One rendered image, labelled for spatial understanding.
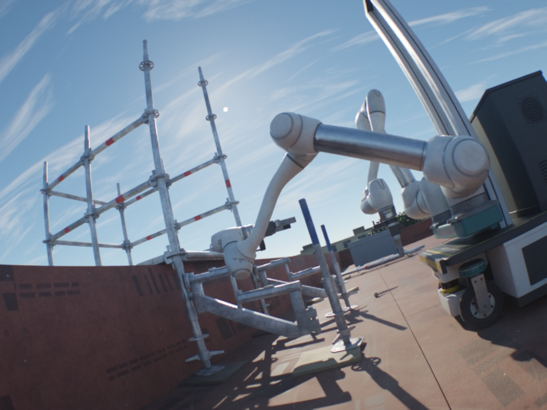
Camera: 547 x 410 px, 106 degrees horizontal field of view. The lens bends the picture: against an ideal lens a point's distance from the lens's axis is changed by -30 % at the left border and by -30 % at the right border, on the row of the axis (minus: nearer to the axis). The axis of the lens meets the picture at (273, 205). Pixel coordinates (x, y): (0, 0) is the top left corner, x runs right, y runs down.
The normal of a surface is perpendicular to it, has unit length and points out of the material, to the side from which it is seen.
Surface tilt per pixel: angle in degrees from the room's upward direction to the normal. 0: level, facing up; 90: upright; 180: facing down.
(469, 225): 90
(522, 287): 90
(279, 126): 87
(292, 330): 90
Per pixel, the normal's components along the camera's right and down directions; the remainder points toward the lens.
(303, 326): -0.30, -0.15
